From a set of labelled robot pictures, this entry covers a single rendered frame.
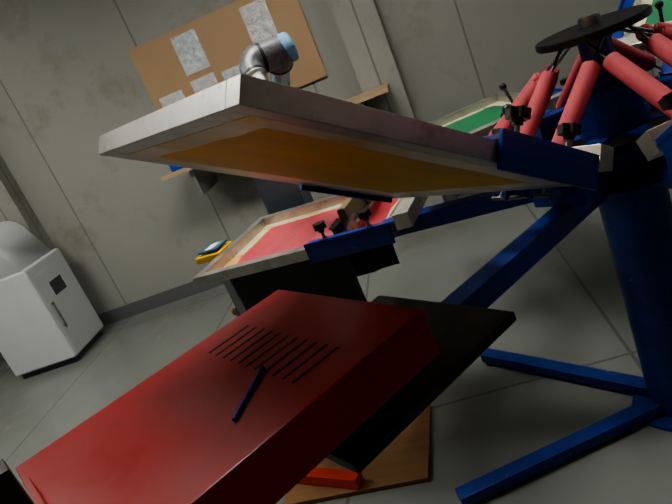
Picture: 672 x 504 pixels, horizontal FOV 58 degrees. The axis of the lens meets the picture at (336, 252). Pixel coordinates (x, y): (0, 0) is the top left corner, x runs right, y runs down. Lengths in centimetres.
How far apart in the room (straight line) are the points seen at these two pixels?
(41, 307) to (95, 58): 204
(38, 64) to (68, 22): 44
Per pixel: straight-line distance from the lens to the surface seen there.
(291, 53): 244
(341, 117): 84
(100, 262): 590
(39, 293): 540
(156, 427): 107
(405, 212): 177
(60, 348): 553
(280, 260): 204
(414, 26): 489
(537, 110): 176
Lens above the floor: 155
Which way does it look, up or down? 18 degrees down
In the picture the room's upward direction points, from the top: 23 degrees counter-clockwise
